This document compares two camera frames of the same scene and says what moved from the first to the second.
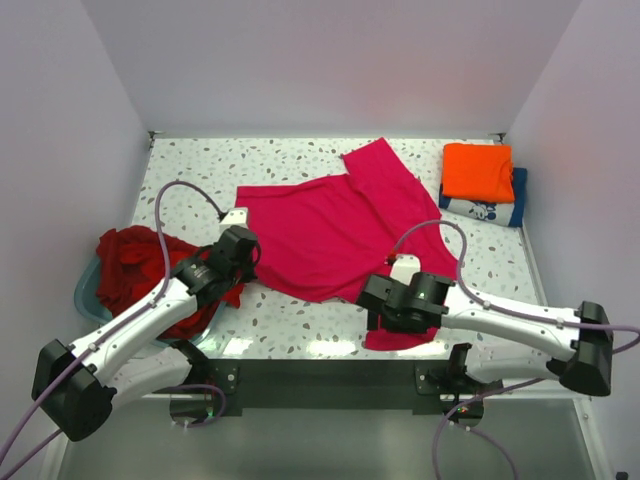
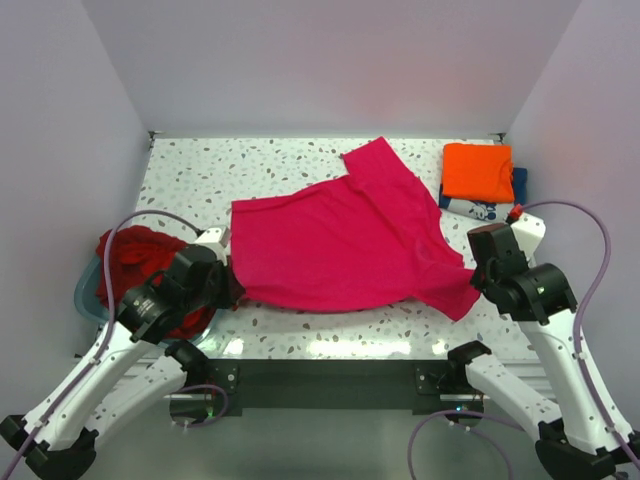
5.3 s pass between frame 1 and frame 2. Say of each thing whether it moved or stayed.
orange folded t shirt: stayed
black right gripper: moved
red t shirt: stayed
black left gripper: moved
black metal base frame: stayed
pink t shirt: moved
